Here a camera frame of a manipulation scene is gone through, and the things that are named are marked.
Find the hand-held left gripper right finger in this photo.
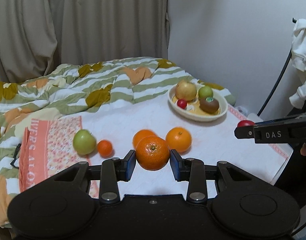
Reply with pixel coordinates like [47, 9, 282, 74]
[169, 149, 256, 205]

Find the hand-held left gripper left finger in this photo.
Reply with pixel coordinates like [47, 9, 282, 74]
[52, 149, 137, 205]

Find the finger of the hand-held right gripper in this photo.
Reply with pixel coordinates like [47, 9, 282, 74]
[254, 117, 297, 128]
[234, 124, 255, 140]

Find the small orange mandarin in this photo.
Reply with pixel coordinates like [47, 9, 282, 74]
[135, 135, 170, 171]
[97, 140, 113, 157]

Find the brown kiwi with green sticker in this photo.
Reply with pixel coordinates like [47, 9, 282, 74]
[199, 97, 220, 114]

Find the cream plate with cartoon print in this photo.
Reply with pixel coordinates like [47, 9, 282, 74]
[168, 83, 228, 122]

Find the green apple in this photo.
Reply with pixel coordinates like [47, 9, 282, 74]
[73, 129, 97, 155]
[198, 86, 214, 100]

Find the yellow-brown pear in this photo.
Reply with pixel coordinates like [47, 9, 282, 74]
[175, 80, 197, 102]

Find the white plastic bag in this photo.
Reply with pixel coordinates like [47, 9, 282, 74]
[237, 105, 250, 117]

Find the large orange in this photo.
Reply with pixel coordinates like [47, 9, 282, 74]
[132, 129, 157, 150]
[165, 127, 192, 153]

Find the white garment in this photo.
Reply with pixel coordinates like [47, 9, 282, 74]
[289, 18, 306, 109]

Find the green striped floral blanket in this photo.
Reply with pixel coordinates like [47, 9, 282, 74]
[0, 58, 236, 228]

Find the beige curtain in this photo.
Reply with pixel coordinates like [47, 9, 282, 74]
[0, 0, 168, 83]

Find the black cable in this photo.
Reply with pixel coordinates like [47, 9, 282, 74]
[257, 17, 297, 117]

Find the black bracket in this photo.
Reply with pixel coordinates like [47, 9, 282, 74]
[10, 144, 21, 168]

